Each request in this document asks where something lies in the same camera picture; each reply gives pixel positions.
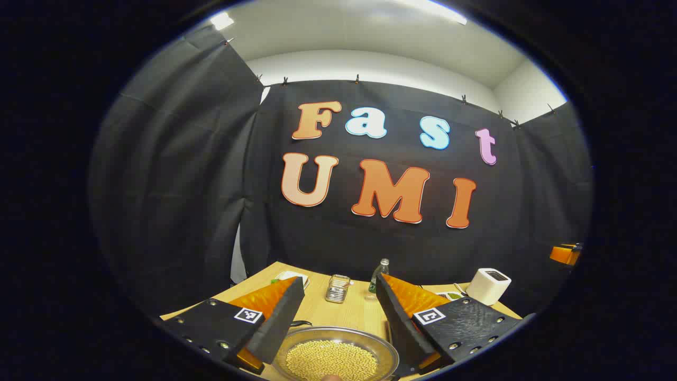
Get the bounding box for pile of yellow soybeans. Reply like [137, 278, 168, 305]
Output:
[286, 340, 379, 381]

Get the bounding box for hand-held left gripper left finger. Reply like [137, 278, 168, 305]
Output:
[159, 276, 306, 375]

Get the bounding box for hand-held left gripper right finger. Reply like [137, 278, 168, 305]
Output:
[376, 273, 535, 376]

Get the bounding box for row of backdrop clips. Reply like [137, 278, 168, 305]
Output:
[222, 37, 556, 130]

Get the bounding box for white toaster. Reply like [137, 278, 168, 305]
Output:
[465, 268, 512, 306]

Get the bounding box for metal wire utensil holder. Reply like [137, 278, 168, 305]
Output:
[325, 274, 352, 303]

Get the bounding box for stainless steel pot black handles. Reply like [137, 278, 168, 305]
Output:
[272, 320, 400, 381]

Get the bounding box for clear plastic water bottle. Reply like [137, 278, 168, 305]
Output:
[369, 258, 390, 294]

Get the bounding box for small white plate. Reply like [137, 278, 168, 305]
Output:
[274, 271, 310, 289]

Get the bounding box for black backdrop cloth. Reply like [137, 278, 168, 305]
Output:
[87, 24, 594, 318]

